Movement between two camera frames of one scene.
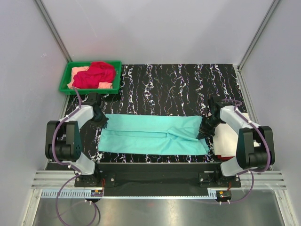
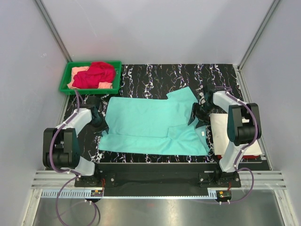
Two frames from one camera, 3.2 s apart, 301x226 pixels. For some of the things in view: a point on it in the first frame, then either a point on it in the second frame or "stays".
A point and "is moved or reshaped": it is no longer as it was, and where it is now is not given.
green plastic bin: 67,71 stays
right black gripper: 203,132 → 203,120
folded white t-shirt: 225,141 stays
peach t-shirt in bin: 102,85 stays
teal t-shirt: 146,134 is moved or reshaped
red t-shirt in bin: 98,72 stays
